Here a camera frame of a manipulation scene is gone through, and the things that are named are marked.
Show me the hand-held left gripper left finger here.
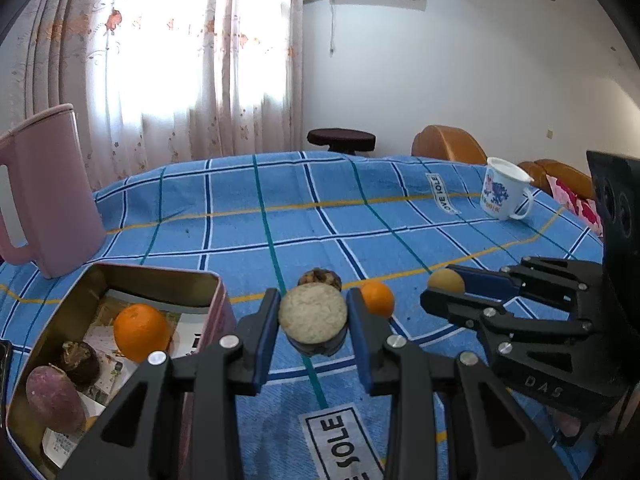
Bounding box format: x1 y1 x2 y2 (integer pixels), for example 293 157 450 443
59 287 282 480

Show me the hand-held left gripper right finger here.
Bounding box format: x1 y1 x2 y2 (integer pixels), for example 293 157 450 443
346 287 576 480

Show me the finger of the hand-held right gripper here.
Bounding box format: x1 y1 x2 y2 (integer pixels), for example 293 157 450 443
420 289 597 356
447 255 603 307

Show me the small brown longan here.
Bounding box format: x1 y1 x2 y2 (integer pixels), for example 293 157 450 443
427 268 466 295

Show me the cut mangosteen half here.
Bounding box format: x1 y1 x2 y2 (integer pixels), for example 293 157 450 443
278 283 349 358

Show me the large orange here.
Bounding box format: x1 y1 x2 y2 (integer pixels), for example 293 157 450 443
113 304 171 364

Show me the pink metal tin box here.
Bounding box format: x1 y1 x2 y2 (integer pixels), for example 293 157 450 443
6 261 236 480

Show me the whole dark mangosteen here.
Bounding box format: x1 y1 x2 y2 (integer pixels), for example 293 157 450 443
59 340 101 390
298 268 343 293

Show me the purple sweet potato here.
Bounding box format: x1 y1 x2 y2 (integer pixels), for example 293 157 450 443
25 365 87 433

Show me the small orange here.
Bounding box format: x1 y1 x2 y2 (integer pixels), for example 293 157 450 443
360 281 395 319

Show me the pink floral cloth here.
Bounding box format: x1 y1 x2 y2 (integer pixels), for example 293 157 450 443
546 175 605 236

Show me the white cup with blue print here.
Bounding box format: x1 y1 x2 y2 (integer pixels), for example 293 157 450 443
480 156 535 221

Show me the wooden chair back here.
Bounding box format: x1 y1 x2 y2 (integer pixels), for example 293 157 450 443
517 159 596 201
411 125 488 165

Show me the blue checked tablecloth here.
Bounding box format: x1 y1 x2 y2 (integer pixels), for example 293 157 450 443
0 150 606 480

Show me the printed paper leaflet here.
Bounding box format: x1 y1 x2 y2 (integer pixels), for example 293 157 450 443
82 305 211 406

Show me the dark round stool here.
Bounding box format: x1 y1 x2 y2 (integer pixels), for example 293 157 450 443
307 128 376 156

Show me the white paper booklet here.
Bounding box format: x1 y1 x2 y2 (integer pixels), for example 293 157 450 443
42 427 88 468

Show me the pink electric kettle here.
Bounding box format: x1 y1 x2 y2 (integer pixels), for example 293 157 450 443
0 103 106 280

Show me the floral sheer curtain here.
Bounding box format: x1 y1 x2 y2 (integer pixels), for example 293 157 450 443
0 0 313 193

